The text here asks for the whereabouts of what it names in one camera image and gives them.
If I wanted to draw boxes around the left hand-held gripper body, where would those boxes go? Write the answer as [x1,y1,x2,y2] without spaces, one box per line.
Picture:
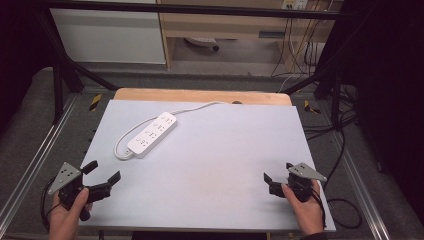
[47,162,113,222]

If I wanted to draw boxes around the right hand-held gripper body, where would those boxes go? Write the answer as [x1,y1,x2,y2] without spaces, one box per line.
[268,162,328,204]

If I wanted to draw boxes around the person's right hand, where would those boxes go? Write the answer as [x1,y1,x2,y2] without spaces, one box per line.
[281,180,326,237]

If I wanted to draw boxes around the person's left hand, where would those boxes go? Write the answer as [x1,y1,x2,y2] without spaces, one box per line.
[48,188,93,240]

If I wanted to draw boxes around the white power strip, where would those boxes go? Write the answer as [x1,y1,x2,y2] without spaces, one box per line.
[126,111,178,159]

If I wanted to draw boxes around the white table board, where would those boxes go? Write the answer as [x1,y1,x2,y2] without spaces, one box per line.
[79,99,337,233]

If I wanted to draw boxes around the yellow black tape marker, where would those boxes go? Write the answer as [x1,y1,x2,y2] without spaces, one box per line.
[303,99,322,115]
[88,93,103,112]

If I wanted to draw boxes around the wooden table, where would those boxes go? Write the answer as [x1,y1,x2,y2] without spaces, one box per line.
[113,87,293,107]

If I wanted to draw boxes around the black curtain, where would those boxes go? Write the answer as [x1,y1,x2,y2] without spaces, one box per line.
[0,0,54,134]
[339,0,424,216]

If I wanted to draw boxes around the white cabinet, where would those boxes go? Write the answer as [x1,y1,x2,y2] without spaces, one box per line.
[49,7,167,65]

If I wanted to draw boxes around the grey rounded device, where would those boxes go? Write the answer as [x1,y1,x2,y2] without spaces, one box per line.
[184,36,221,52]

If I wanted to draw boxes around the aluminium floor rail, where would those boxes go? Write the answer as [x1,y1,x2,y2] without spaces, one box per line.
[0,94,78,228]
[332,131,392,240]

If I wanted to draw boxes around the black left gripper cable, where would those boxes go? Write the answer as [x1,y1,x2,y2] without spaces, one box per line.
[40,178,62,232]

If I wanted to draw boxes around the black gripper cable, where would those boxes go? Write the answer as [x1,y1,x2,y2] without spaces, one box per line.
[40,178,62,232]
[313,128,364,230]

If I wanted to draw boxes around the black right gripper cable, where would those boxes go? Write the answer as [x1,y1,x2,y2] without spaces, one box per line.
[313,128,364,230]

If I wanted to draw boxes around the black floor cables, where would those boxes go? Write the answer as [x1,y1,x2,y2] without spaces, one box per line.
[301,111,360,142]

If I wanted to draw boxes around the white power strip cable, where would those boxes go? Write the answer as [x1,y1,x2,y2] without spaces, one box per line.
[113,100,232,161]

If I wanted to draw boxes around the bundle of hanging cables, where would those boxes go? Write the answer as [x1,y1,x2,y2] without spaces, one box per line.
[270,14,322,78]

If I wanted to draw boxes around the white wall socket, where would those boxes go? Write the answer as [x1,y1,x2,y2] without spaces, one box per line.
[281,0,309,11]

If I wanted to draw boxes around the black metal frame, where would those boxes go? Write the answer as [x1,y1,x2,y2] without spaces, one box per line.
[33,0,358,125]

